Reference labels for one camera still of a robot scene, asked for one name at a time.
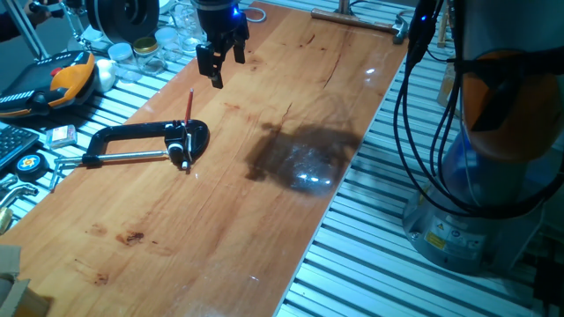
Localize chrome pipe fitting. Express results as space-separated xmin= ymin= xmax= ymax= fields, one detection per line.
xmin=0 ymin=183 xmax=40 ymax=210

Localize orange and black teach pendant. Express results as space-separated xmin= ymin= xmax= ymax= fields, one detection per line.
xmin=0 ymin=49 xmax=97 ymax=119

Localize black pencil sharpener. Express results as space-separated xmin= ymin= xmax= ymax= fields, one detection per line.
xmin=165 ymin=122 xmax=194 ymax=171

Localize small cardboard block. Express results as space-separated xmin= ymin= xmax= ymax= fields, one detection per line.
xmin=0 ymin=276 xmax=52 ymax=317

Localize white rounded plastic object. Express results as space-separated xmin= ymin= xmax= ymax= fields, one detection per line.
xmin=94 ymin=58 xmax=118 ymax=93

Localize black C-clamp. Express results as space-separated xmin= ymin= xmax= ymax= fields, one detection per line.
xmin=48 ymin=118 xmax=212 ymax=193

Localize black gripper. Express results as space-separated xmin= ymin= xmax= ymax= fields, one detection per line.
xmin=192 ymin=0 xmax=250 ymax=90

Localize red pencil with eraser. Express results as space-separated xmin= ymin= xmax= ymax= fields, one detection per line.
xmin=183 ymin=87 xmax=195 ymax=127

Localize grey metal bar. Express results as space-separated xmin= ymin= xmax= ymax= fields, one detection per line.
xmin=6 ymin=0 xmax=49 ymax=61

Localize person hand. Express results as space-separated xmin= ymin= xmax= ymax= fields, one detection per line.
xmin=24 ymin=0 xmax=53 ymax=26

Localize black round tape measure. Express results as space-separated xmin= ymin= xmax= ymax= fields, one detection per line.
xmin=15 ymin=152 xmax=49 ymax=181

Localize small printed card box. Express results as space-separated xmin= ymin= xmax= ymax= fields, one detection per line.
xmin=45 ymin=124 xmax=78 ymax=150

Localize glass jar with gold lid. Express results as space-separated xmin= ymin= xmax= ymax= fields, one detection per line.
xmin=132 ymin=36 xmax=167 ymax=76

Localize black keyboard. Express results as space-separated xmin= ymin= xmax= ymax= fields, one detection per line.
xmin=0 ymin=124 xmax=40 ymax=172

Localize white cable loop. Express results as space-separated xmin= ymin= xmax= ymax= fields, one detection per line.
xmin=240 ymin=6 xmax=268 ymax=24

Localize orange wooden board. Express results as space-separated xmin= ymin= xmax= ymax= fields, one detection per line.
xmin=0 ymin=0 xmax=409 ymax=317

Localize tall clear glass jar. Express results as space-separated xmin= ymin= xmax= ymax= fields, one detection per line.
xmin=169 ymin=0 xmax=206 ymax=54

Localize brass fitting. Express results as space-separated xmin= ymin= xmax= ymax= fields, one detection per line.
xmin=0 ymin=206 xmax=14 ymax=235

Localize black filament spool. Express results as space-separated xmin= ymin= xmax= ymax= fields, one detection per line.
xmin=85 ymin=0 xmax=160 ymax=44

